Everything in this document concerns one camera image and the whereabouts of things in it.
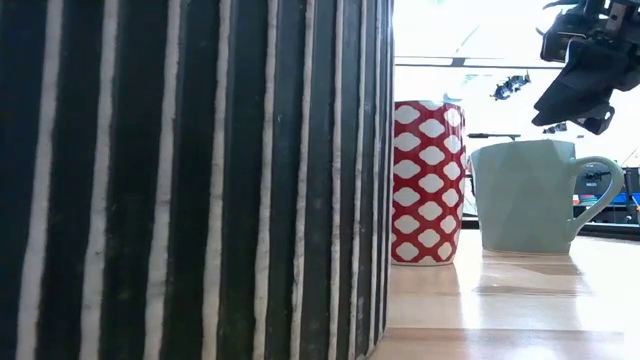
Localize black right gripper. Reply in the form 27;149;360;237
531;0;640;136

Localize sage green faceted mug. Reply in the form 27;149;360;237
469;139;626;255

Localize red white patterned mug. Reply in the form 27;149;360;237
391;99;468;266

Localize black white striped mug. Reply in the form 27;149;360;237
0;0;395;360

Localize black background monitor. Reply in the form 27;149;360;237
574;160;614;197

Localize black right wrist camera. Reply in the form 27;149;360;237
539;12;574;64

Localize black ceiling rail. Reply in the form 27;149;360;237
394;55;566;70

